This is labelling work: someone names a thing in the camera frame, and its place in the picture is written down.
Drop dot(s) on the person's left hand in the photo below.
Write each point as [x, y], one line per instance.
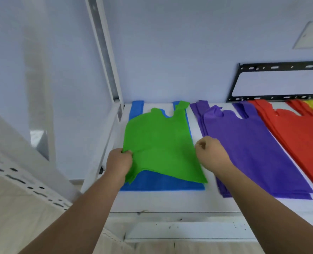
[118, 162]

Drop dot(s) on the person's right hand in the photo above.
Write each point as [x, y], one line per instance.
[214, 154]

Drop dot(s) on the person's right fingers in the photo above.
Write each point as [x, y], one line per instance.
[200, 145]

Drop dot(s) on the person's left fingers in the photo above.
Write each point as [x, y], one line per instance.
[127, 156]

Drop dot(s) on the green fabric vest bag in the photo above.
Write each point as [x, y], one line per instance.
[161, 142]

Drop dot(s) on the person's left forearm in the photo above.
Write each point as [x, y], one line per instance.
[77, 222]

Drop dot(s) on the person's right forearm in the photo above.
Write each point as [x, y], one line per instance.
[267, 216]

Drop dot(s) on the stack of blue bags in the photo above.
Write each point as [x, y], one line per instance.
[156, 183]

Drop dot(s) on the stack of purple bags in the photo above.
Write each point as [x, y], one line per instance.
[254, 153]

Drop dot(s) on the stack of red bags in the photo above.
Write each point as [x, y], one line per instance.
[299, 140]

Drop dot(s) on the white perforated shelf beam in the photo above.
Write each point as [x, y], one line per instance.
[26, 179]

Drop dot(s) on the white metal shelf frame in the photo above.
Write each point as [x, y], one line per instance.
[177, 224]

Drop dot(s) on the black metal wall bracket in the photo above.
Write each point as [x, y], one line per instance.
[278, 67]

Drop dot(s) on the white metal upright post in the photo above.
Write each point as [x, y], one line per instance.
[103, 44]

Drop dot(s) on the white wall plate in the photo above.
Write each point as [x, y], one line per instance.
[308, 35]

